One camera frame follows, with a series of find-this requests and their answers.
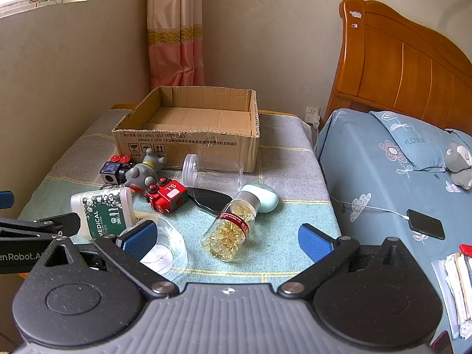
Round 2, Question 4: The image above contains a red cube robot toy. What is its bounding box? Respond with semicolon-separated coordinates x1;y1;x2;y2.
145;178;190;215

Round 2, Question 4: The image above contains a blue floral bedsheet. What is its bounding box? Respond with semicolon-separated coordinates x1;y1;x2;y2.
313;109;472;354

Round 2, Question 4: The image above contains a black oval case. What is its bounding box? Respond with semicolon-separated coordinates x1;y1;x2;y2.
187;187;234;217

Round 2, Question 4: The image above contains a yellow capsule bottle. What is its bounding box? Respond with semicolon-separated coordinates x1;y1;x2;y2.
201;191;261;263

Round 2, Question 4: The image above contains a white green-label bottle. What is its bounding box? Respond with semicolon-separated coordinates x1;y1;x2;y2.
70;187;134;240

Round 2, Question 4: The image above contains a clear plastic jar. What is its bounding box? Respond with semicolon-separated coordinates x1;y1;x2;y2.
182;154;246;189

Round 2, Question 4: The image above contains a wooden bed headboard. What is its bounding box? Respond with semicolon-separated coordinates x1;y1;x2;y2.
324;0;472;138

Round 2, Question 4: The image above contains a dark smartphone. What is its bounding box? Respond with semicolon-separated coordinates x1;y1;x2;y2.
406;209;446;240

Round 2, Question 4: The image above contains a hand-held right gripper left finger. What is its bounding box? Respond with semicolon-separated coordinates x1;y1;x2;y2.
34;219;180;301

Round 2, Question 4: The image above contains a brown cardboard box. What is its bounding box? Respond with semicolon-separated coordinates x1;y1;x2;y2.
112;86;261;174

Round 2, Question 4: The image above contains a grey plush toy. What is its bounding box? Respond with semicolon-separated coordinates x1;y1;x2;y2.
443;142;472;191

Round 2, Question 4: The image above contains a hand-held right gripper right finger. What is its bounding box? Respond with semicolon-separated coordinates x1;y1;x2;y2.
276;223;422;300

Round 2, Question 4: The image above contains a grey figure toy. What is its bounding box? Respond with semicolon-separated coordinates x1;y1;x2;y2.
123;147;168;194

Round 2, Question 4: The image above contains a white charging cable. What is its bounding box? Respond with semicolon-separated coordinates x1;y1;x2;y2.
312;122;411;222

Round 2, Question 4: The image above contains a clear round plastic container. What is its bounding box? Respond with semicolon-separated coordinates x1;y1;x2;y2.
118;216;189;277

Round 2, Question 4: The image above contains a pink curtain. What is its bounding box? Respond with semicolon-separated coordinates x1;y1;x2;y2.
147;0;206;91

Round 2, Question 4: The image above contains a stack of papers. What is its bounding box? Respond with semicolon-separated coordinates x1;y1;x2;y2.
431;253;472;340

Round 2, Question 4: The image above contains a dark red flat object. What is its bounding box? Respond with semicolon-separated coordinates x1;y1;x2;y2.
431;331;455;354

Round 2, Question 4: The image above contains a mint green oval case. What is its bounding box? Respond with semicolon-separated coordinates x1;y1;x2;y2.
241;183;279;214

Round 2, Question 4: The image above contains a blue floral pillow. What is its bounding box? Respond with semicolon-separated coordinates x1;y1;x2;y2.
369;111;472;172

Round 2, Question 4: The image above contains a black cube robot toy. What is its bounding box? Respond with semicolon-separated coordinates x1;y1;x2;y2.
99;154;135;185

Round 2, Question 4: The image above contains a plaid grey green tablecloth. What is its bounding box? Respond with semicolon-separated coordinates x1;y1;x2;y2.
17;110;342;285

